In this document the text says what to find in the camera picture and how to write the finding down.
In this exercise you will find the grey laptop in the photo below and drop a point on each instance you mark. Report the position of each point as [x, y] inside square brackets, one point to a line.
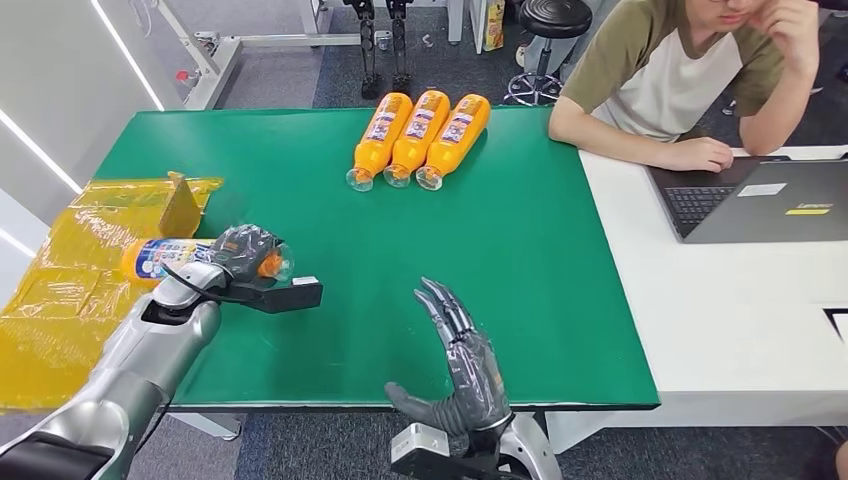
[768, 208]

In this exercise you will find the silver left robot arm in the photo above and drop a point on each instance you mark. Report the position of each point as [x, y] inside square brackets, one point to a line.
[139, 371]

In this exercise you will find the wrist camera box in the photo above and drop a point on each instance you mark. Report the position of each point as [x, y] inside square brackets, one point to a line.
[285, 296]
[424, 454]

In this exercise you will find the person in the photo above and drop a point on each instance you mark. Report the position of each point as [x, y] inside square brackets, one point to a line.
[656, 79]

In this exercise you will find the white metal frame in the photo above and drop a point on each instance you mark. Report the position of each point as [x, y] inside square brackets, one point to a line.
[222, 56]

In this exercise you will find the white desk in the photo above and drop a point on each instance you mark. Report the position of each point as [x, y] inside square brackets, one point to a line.
[735, 311]

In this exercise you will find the red knob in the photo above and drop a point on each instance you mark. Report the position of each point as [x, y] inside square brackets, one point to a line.
[183, 76]

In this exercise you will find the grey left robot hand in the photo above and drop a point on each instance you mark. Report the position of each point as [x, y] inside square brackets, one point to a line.
[242, 252]

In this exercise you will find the person's left forearm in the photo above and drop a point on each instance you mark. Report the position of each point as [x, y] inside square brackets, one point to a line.
[772, 112]

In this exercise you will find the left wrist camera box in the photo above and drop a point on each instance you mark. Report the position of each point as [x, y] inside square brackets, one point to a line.
[285, 296]

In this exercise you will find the green table mat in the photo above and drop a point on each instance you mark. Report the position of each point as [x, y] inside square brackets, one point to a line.
[371, 252]

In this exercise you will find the black robot leg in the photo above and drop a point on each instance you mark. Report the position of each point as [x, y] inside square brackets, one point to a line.
[368, 56]
[399, 50]

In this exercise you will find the orange bottle with label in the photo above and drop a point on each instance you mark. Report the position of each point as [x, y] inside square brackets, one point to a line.
[379, 139]
[416, 138]
[454, 140]
[166, 257]

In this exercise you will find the yellow plastic-wrapped box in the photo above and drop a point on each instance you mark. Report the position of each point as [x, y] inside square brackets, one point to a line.
[73, 311]

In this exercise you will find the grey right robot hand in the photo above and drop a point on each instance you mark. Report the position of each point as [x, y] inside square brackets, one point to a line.
[474, 378]

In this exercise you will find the person's right hand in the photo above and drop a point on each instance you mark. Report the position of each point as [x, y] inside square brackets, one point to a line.
[702, 156]

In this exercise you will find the person's right forearm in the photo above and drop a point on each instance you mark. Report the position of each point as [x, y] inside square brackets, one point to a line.
[606, 140]

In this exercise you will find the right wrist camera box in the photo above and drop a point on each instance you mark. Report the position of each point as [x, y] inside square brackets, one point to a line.
[424, 454]

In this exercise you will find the black round stool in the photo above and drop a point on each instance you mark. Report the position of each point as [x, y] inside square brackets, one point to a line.
[553, 20]

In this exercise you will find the person's left hand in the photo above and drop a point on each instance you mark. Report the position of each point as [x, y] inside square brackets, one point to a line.
[788, 33]

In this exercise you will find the yellow carton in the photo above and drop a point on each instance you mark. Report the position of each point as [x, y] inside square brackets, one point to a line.
[493, 25]

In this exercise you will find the black-edged white panel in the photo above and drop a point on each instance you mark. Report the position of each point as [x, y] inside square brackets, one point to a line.
[840, 324]

